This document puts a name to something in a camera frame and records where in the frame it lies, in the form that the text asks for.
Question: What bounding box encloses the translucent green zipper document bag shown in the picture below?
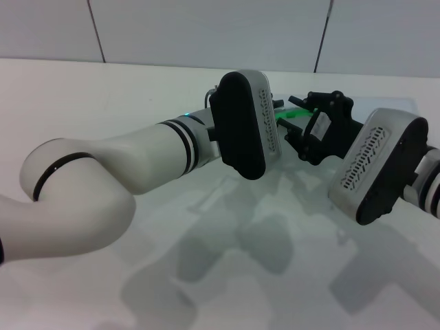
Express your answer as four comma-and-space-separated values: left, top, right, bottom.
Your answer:
273, 93, 421, 162

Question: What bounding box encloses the left wrist grey cable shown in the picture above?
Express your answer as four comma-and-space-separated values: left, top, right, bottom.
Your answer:
204, 85, 220, 109

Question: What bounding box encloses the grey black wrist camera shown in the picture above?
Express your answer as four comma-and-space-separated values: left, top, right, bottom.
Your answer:
208, 69, 284, 182
327, 107, 431, 226

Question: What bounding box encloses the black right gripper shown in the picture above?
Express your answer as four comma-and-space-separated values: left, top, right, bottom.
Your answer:
278, 90, 366, 166

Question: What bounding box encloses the right grey black wrist camera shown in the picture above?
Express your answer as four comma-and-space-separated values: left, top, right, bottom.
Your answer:
327, 107, 431, 226

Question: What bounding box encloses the left grey black wrist camera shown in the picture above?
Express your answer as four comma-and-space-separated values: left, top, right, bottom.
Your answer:
208, 69, 284, 182

